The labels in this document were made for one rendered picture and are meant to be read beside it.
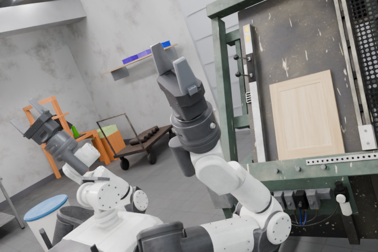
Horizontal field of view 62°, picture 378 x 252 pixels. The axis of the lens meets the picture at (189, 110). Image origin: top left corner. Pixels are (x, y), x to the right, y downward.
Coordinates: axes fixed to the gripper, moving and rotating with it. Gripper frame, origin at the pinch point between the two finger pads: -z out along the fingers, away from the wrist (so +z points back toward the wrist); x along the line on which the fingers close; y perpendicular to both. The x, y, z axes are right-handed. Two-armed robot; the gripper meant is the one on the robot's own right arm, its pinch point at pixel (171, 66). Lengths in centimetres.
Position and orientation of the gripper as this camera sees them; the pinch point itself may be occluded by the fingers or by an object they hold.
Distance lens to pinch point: 56.7
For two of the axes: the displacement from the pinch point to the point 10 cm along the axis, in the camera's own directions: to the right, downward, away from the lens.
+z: 3.1, 7.7, 5.6
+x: -4.5, -4.0, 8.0
